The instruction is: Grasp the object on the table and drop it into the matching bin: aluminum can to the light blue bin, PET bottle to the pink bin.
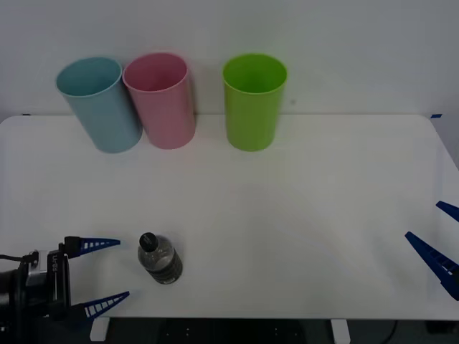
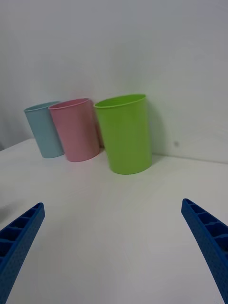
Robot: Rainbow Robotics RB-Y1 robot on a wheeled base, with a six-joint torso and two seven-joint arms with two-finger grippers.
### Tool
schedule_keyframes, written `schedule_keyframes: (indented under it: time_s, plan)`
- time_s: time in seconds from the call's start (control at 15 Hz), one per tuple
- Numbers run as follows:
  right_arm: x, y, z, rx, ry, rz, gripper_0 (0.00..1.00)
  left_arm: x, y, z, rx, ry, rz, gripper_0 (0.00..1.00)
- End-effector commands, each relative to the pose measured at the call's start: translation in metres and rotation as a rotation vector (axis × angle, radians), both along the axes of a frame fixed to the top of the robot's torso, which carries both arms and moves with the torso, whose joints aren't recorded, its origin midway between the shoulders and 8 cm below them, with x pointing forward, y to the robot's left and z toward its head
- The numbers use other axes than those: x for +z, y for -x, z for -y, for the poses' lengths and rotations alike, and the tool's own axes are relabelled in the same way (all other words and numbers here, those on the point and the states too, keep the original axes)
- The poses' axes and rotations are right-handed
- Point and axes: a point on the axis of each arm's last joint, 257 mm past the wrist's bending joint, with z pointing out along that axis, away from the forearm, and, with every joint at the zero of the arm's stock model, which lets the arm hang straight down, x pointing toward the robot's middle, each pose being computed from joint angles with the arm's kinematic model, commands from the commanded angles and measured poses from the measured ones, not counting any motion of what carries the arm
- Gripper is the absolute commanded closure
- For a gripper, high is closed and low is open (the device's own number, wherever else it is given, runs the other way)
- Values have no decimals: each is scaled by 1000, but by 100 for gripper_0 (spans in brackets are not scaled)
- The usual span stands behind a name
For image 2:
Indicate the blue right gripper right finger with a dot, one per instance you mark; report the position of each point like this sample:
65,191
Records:
209,242

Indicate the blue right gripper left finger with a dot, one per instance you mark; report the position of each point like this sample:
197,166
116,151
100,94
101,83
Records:
16,247

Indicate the pale blue plastic bin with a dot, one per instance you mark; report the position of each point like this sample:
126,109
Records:
44,133

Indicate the pink plastic bin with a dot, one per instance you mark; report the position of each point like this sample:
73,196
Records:
76,133

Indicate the green plastic bin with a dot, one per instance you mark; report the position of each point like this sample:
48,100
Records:
126,137

